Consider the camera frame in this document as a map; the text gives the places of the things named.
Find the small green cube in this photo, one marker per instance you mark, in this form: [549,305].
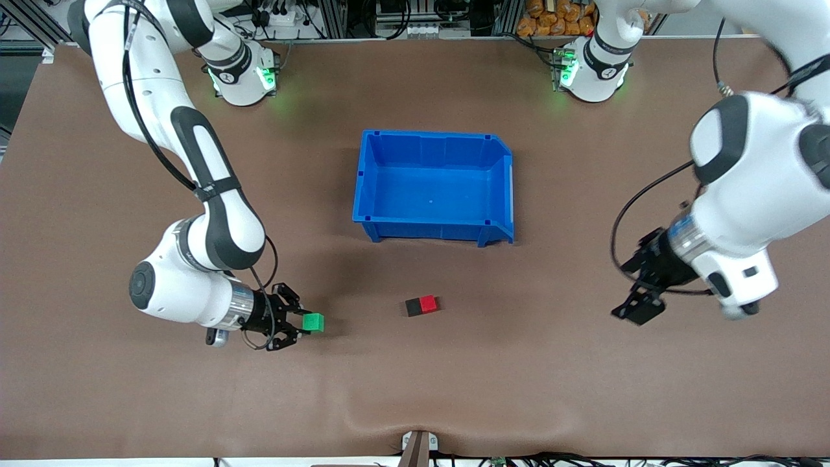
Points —
[314,322]

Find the small black cube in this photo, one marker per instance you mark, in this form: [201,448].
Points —
[412,307]

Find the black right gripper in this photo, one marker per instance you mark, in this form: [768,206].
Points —
[264,313]

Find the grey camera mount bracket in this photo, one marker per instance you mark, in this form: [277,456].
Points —
[418,447]

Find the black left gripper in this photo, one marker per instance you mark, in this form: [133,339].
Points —
[660,267]

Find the black grey equipment box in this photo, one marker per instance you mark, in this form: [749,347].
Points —
[421,16]

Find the white power strip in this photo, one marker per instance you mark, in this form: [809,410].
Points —
[279,18]

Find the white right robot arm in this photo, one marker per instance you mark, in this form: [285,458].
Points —
[194,285]

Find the small red cube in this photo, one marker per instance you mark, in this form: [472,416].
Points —
[428,304]

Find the orange netted bag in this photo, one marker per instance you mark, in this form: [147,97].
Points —
[557,16]

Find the brown table mat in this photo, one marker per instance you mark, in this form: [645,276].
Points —
[259,402]

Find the blue plastic storage bin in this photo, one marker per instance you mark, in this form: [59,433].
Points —
[431,191]

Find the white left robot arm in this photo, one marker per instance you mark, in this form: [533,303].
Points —
[758,188]

